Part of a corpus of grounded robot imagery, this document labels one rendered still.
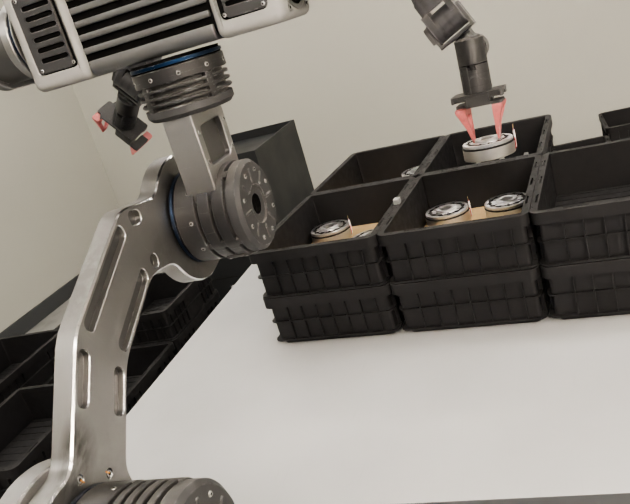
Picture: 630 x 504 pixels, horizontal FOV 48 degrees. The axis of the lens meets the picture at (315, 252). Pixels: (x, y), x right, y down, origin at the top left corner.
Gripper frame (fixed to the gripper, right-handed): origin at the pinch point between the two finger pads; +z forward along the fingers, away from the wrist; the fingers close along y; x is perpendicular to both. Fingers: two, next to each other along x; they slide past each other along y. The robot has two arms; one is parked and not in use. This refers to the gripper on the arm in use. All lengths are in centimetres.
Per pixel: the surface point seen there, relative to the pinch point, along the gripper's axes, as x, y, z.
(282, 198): -134, 118, 33
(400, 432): 48, 14, 38
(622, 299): 14.4, -21.6, 31.9
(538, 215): 16.9, -9.7, 13.1
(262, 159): -124, 117, 13
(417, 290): 16.4, 15.9, 25.5
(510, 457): 55, -5, 38
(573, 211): 16.8, -15.7, 13.3
